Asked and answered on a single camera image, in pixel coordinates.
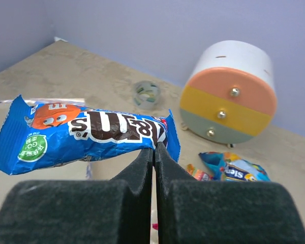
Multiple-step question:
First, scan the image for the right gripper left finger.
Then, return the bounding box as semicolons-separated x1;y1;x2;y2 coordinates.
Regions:
110;149;153;243

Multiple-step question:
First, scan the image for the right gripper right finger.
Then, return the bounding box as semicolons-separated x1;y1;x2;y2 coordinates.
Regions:
154;142;195;243

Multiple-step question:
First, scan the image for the blue snack bag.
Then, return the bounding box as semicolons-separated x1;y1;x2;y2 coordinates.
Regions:
198;152;270;181

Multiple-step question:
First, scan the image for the blue m&m's packet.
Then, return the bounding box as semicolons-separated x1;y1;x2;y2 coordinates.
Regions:
0;96;180;175

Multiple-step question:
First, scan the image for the pink raspberry candy bag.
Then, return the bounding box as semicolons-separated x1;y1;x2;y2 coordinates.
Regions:
186;164;213;181

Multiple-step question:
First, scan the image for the checkered paper bag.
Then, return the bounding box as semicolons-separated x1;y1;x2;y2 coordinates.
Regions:
0;97;89;175

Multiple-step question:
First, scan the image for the white mini drawer cabinet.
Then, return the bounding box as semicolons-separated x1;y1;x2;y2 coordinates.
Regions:
179;40;278;148

